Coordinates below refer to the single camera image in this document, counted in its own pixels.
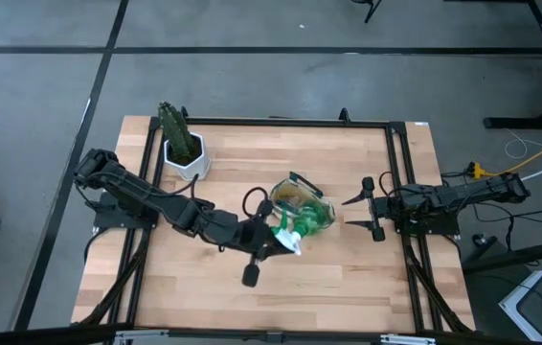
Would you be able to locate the silver metal bracket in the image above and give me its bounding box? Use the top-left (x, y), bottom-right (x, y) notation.
top-left (115, 329), bottom-right (169, 344)
top-left (379, 333), bottom-right (438, 345)

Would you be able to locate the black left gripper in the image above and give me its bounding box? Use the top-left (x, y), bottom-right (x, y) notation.
top-left (239, 200), bottom-right (297, 288)

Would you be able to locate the green spray bottle white head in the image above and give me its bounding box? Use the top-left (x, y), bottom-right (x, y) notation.
top-left (270, 200), bottom-right (337, 256)

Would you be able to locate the green cactus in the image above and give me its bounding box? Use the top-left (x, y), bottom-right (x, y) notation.
top-left (157, 101), bottom-right (195, 164)

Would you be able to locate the black desk base bar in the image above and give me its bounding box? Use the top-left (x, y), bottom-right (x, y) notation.
top-left (462, 234), bottom-right (542, 275)

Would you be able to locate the black chair leg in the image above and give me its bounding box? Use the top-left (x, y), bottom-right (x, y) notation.
top-left (350, 0), bottom-right (383, 24)

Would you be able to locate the black aluminium table frame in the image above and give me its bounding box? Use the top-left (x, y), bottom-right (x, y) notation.
top-left (72, 107), bottom-right (476, 345)

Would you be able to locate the black desk leg frame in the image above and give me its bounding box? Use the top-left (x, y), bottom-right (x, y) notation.
top-left (484, 0), bottom-right (542, 130)

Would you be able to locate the white cardboard box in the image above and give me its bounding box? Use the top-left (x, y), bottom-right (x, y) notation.
top-left (498, 270), bottom-right (542, 344)

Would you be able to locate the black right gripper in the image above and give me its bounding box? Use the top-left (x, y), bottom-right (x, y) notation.
top-left (341, 175), bottom-right (399, 243)

